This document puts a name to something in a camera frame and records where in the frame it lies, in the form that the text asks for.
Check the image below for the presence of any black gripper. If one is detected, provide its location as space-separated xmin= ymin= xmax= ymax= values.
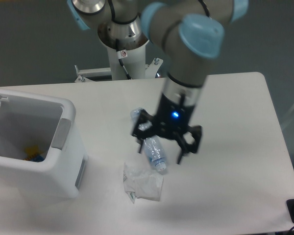
xmin=130 ymin=94 xmax=202 ymax=165

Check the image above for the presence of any grey trash can push button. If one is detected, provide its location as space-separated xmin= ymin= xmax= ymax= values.
xmin=50 ymin=118 xmax=72 ymax=150

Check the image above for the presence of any white plastic trash can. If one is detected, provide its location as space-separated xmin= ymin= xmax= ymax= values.
xmin=0 ymin=89 xmax=88 ymax=198

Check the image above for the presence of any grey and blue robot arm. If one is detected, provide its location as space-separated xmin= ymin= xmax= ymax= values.
xmin=67 ymin=0 xmax=249 ymax=162

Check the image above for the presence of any yellow and blue trash inside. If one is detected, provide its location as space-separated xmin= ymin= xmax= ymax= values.
xmin=24 ymin=145 xmax=45 ymax=163

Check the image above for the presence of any crushed clear plastic bottle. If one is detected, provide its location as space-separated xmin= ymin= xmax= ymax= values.
xmin=130 ymin=107 xmax=167 ymax=172

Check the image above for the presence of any crumpled white plastic wrapper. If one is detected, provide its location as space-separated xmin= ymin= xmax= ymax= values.
xmin=123 ymin=163 xmax=164 ymax=204

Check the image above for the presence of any white metal base frame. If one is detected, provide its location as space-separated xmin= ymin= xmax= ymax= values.
xmin=74 ymin=57 xmax=164 ymax=83

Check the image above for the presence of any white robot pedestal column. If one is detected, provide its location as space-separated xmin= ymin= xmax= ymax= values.
xmin=98 ymin=16 xmax=149 ymax=80

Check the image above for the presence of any black cable on pedestal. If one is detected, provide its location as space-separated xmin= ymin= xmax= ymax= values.
xmin=114 ymin=38 xmax=133 ymax=80

